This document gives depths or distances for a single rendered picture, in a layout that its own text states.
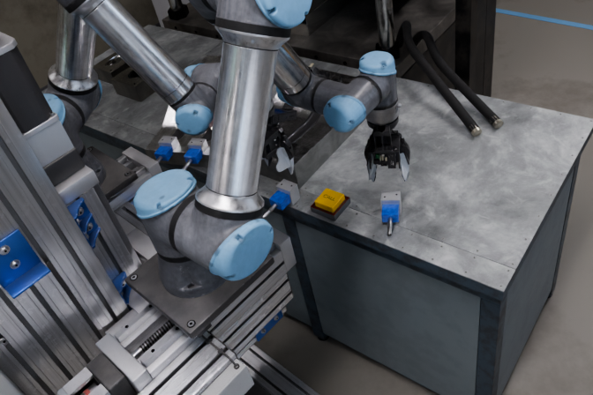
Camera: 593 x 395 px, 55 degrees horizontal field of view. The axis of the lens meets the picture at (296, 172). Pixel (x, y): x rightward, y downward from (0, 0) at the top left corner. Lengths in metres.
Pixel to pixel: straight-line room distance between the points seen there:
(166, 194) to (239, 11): 0.35
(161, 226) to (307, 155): 0.71
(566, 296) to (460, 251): 1.02
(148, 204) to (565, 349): 1.65
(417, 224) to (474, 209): 0.15
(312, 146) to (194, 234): 0.76
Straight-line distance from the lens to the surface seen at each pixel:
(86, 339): 1.29
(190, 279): 1.12
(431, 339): 1.79
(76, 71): 1.46
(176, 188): 1.01
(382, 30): 2.14
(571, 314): 2.36
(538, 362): 2.22
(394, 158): 1.31
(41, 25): 4.35
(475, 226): 1.49
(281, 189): 1.57
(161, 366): 1.16
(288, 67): 1.13
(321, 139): 1.66
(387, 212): 1.47
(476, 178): 1.62
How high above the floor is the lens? 1.89
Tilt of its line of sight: 40 degrees down
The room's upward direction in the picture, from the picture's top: 13 degrees counter-clockwise
